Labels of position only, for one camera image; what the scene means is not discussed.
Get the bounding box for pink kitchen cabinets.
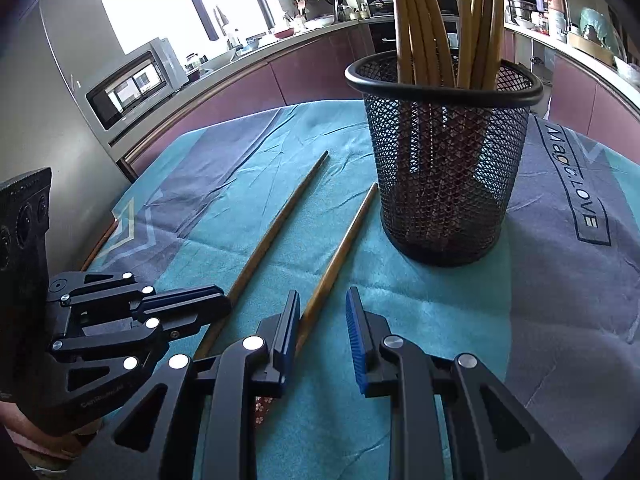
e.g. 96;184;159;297
122;25;640;171

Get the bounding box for black built-in oven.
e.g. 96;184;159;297
370;15;461;56

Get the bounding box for silver microwave oven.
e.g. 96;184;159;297
85;37;188;131

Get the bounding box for person's left hand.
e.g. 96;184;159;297
12;417;103;457

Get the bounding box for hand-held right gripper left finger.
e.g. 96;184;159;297
65;290;302;480

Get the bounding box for black mesh utensil holder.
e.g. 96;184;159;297
345;50;544;267

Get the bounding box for stainless steel pot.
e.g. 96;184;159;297
505;0;536;23

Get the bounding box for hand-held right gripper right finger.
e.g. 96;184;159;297
345;286;583;480

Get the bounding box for bunch of wooden chopsticks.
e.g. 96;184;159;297
390;0;506;251

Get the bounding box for kitchen faucet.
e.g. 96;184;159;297
212;5;233;41

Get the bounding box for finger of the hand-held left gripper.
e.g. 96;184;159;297
47;270;227;320
49;300;232;372

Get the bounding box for cardboard box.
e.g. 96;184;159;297
567;32;616;66

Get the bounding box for teal and grey printed tablecloth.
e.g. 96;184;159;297
92;100;640;480

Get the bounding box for kitchen window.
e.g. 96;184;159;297
90;0;276;56

